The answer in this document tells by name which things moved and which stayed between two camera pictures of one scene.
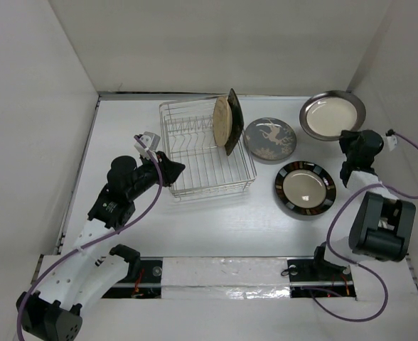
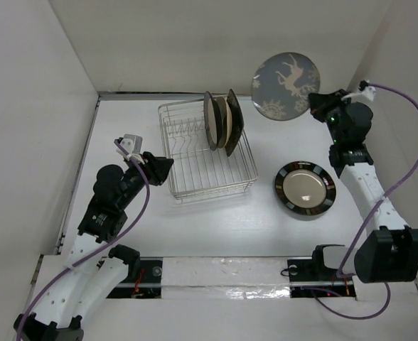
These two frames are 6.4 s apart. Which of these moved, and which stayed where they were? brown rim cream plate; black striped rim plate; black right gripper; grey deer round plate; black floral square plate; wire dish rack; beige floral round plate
Moved: brown rim cream plate; black right gripper; grey deer round plate
Stayed: wire dish rack; beige floral round plate; black striped rim plate; black floral square plate
